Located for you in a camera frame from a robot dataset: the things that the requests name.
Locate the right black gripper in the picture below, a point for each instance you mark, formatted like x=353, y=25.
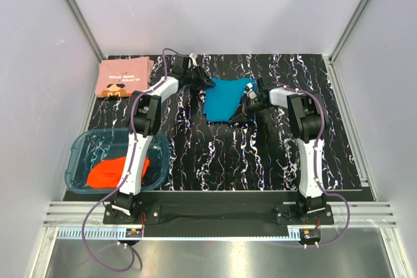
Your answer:
x=245, y=111

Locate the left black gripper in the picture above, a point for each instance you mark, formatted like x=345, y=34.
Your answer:
x=198, y=76

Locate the blue t-shirt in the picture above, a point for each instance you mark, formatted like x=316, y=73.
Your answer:
x=223, y=99

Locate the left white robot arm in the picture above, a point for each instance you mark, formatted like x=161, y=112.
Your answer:
x=144, y=123

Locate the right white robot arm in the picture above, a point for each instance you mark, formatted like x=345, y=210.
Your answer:
x=307, y=122

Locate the pink folded t-shirt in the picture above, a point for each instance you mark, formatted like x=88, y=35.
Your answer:
x=121, y=77

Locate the clear blue plastic bin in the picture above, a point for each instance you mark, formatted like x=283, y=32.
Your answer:
x=94, y=146

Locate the right connector box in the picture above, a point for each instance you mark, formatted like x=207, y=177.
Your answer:
x=310, y=235

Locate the connector box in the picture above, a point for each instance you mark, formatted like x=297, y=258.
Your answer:
x=310, y=235
x=134, y=232

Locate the orange t-shirt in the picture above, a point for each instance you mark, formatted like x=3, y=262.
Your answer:
x=106, y=174

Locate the left connector box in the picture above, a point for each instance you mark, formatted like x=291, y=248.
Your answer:
x=134, y=232

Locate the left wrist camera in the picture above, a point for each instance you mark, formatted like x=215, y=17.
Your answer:
x=192, y=60

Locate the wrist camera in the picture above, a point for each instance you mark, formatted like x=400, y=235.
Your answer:
x=192, y=60
x=249, y=91

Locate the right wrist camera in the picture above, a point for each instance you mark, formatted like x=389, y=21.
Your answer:
x=249, y=91

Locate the right aluminium frame post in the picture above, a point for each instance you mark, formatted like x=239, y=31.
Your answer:
x=353, y=21

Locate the aluminium frame post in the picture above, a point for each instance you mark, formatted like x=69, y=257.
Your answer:
x=353, y=21
x=85, y=29

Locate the left aluminium frame post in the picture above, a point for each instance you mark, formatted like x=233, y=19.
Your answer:
x=85, y=29

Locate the front aluminium rail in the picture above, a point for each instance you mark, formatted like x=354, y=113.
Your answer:
x=361, y=214

